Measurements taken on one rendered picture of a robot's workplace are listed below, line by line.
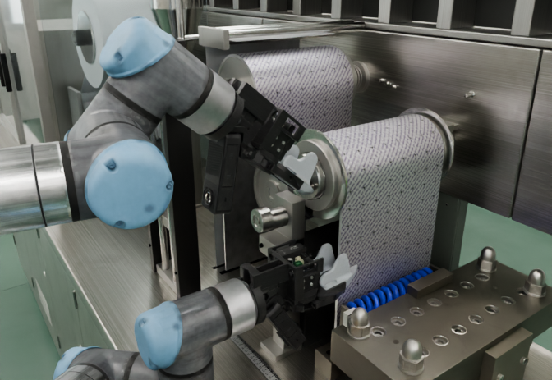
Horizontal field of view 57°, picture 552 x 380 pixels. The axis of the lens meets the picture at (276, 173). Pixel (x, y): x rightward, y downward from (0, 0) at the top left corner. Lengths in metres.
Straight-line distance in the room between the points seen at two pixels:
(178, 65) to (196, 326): 0.32
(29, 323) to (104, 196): 2.35
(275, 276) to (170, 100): 0.29
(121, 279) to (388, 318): 0.64
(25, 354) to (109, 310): 1.49
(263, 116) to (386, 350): 0.39
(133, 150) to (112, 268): 0.85
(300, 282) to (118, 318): 0.48
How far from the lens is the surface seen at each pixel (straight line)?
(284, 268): 0.73
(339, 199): 0.77
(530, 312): 0.96
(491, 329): 0.89
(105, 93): 0.59
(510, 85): 0.95
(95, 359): 0.78
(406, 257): 0.96
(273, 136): 0.67
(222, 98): 0.62
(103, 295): 1.19
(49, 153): 0.47
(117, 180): 0.44
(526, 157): 0.95
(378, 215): 0.85
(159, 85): 0.58
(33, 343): 2.65
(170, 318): 0.67
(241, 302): 0.70
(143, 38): 0.57
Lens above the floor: 1.54
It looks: 21 degrees down
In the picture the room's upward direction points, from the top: straight up
